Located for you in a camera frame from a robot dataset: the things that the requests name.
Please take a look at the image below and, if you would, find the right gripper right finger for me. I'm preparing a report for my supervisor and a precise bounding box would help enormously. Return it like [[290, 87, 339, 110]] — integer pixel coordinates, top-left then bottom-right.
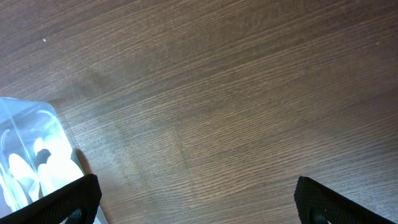
[[294, 176, 394, 224]]

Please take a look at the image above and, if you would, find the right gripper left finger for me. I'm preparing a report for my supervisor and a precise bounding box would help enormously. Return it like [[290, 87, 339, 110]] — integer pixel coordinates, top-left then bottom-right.
[[1, 174, 102, 224]]

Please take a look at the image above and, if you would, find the clear plastic container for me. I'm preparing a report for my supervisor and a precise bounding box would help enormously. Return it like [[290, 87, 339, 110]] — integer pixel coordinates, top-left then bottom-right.
[[0, 96, 109, 224]]

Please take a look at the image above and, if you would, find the thin white plastic spoon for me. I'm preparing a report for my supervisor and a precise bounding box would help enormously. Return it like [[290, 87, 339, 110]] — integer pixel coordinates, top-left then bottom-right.
[[1, 175, 26, 212]]

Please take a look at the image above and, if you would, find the wide-handled white spoon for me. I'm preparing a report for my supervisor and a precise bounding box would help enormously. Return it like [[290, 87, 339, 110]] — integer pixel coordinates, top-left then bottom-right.
[[9, 154, 40, 202]]

